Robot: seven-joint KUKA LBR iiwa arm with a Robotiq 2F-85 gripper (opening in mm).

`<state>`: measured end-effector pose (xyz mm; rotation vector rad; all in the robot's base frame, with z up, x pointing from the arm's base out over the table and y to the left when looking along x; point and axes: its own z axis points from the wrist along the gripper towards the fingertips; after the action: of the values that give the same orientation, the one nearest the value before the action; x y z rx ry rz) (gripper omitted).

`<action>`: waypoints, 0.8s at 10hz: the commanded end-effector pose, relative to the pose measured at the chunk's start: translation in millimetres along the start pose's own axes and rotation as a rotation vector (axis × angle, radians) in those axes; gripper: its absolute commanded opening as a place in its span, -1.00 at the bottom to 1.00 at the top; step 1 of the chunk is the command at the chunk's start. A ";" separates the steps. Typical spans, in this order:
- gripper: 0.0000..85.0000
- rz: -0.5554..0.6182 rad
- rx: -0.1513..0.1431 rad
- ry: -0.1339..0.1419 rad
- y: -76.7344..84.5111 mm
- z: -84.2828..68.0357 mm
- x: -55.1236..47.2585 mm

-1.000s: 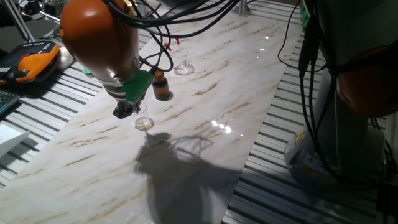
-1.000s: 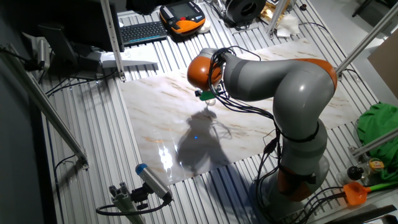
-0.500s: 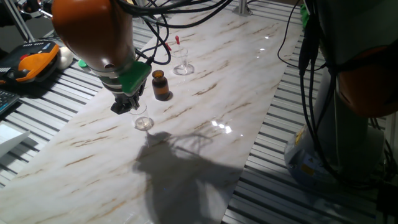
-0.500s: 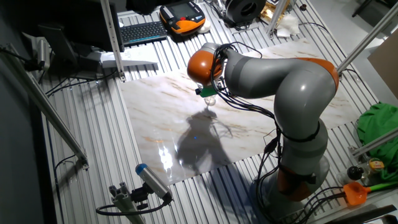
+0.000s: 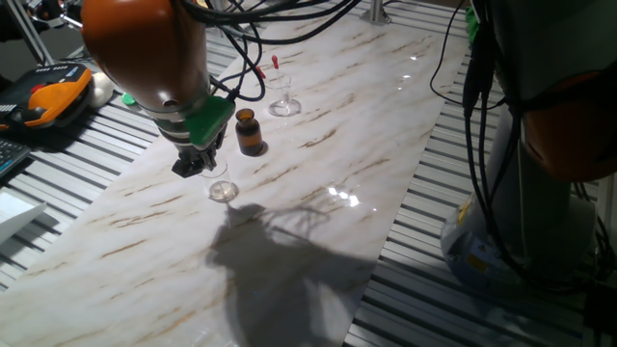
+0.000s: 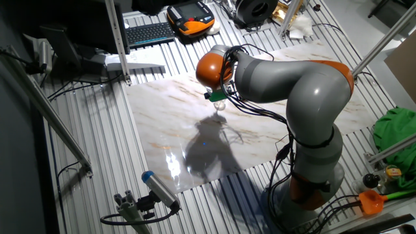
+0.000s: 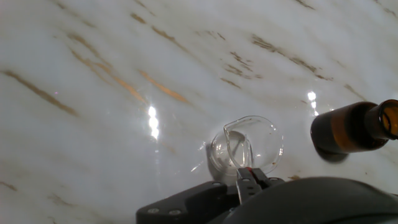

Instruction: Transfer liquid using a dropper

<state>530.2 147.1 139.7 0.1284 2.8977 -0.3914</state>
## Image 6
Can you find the aluminium frame bar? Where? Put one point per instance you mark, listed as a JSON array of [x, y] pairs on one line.
[[393, 148], [386, 37]]

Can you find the green cloth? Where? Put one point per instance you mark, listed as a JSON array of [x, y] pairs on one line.
[[396, 130]]

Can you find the short aluminium post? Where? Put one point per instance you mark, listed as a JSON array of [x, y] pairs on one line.
[[288, 16]]

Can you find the orange black teach pendant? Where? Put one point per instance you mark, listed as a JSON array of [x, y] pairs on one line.
[[195, 19]]

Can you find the black capped clear bottle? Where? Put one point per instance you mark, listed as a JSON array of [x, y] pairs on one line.
[[370, 180]]

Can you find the black round spool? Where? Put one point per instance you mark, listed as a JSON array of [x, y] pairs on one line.
[[256, 9]]

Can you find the yellow lidded small jar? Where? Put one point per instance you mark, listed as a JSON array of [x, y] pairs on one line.
[[393, 172]]

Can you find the white marble pattern mat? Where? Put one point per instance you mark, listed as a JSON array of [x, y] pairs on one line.
[[162, 130]]

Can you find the black computer keyboard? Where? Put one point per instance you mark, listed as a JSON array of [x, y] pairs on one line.
[[149, 34]]

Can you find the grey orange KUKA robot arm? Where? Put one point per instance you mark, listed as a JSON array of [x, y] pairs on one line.
[[308, 94]]

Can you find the small dark round knob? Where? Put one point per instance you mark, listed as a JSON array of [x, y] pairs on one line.
[[317, 6]]

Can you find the short clear glass beaker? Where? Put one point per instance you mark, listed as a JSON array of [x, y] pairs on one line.
[[220, 105]]

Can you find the silver camera with blue cap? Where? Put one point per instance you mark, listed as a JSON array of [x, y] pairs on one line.
[[159, 188]]

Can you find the aluminium profile beside monitor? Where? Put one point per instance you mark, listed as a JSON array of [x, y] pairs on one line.
[[117, 39]]

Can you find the long diagonal aluminium bar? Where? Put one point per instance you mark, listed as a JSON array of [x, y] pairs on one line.
[[48, 110]]

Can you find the white crumpled tissue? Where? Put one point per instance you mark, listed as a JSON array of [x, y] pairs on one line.
[[301, 26]]

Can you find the brown cardboard sheet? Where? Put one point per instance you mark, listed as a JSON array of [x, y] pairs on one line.
[[403, 71]]

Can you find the black computer monitor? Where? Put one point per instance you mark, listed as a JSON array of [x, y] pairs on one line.
[[81, 22]]

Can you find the white rounded mouse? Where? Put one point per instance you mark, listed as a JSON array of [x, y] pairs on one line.
[[214, 29]]

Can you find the grey camera mount profile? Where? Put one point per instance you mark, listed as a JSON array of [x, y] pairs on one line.
[[130, 211]]

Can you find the silver cylinder device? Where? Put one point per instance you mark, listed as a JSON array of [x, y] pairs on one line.
[[45, 55]]

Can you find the gold foil wrapper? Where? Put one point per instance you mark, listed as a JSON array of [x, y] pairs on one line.
[[279, 13]]

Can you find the orange plastic funnel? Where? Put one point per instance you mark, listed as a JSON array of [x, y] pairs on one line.
[[372, 201]]

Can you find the white paper sheet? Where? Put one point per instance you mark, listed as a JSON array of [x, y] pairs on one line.
[[139, 60]]

